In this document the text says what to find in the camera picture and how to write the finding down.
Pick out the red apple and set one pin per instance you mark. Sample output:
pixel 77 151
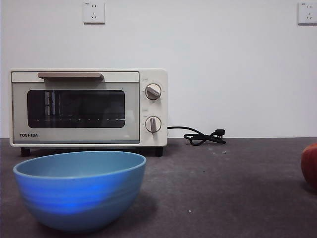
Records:
pixel 310 166

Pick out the cream oven knob slanted pointer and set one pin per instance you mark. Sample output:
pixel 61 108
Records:
pixel 153 92

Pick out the cream oven knob upright pointer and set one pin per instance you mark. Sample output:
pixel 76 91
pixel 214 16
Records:
pixel 153 124

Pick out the blue bowl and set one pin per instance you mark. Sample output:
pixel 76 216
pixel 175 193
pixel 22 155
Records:
pixel 79 198

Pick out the white wall socket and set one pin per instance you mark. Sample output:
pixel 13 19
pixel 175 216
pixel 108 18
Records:
pixel 94 13
pixel 308 13

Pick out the cream Toshiba toaster oven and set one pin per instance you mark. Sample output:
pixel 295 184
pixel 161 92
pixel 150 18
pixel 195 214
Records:
pixel 152 74

